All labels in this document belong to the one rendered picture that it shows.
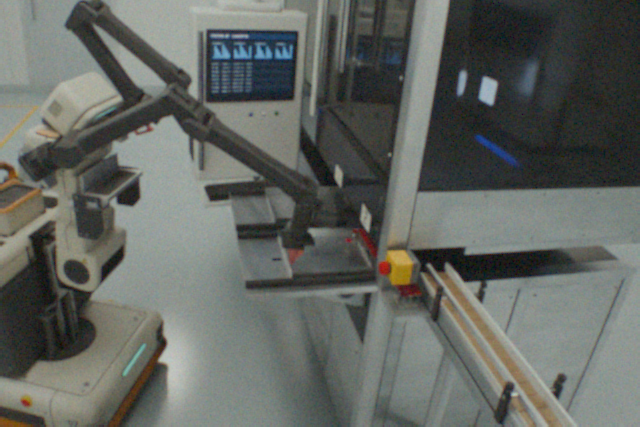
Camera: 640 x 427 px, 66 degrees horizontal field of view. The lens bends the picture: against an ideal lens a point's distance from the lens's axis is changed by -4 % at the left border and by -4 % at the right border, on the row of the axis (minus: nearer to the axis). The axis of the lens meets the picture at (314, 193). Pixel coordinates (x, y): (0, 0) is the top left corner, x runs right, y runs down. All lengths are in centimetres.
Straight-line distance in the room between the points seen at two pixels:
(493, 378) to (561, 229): 66
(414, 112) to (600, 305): 113
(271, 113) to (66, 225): 101
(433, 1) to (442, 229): 65
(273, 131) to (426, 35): 121
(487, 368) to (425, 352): 54
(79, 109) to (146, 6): 519
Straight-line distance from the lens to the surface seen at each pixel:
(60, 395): 215
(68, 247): 191
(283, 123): 237
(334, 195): 211
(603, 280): 206
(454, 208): 153
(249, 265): 163
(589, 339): 224
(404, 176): 141
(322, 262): 166
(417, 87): 133
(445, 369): 159
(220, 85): 224
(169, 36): 683
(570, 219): 179
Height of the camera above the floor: 178
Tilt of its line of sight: 25 degrees down
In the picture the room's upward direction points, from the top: 5 degrees clockwise
